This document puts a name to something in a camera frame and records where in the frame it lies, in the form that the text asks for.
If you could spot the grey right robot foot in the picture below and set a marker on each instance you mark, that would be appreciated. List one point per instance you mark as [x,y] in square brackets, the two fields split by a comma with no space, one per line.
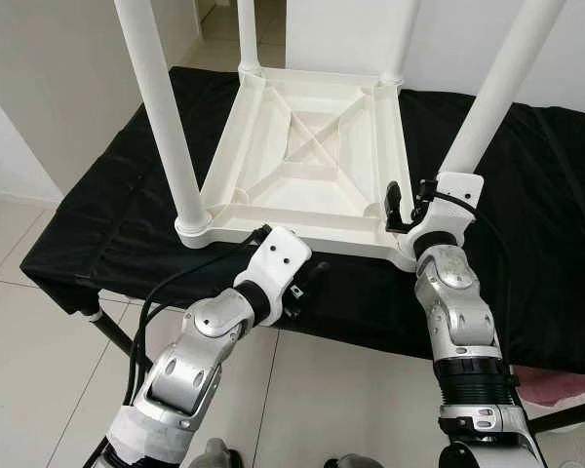
[353,462]

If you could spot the black metal table leg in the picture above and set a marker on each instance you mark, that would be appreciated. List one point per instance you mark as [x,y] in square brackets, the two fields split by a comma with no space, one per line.
[570,416]
[112,331]

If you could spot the white round plastic bowl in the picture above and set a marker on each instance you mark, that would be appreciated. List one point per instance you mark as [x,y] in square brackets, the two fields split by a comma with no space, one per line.
[551,414]

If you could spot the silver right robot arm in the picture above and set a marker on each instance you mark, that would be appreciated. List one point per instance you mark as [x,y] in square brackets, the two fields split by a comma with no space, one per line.
[458,312]

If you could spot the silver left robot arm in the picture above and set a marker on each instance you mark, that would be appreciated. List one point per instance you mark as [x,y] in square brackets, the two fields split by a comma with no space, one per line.
[190,370]

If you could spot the black table cloth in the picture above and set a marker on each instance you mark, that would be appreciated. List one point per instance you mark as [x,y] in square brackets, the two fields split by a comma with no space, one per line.
[526,195]

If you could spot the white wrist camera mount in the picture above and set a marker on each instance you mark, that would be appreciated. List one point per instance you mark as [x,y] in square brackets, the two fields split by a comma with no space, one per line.
[458,190]
[278,258]

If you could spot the pink plastic object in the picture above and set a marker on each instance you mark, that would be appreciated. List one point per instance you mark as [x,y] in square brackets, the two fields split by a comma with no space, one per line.
[561,383]

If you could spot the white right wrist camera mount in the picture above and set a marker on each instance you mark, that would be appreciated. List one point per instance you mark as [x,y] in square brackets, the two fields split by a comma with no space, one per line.
[458,190]

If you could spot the white plastic table top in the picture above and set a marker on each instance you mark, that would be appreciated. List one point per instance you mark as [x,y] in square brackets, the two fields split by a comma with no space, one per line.
[312,107]

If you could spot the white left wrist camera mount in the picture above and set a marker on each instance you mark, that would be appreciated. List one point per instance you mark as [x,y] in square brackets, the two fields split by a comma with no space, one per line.
[278,258]

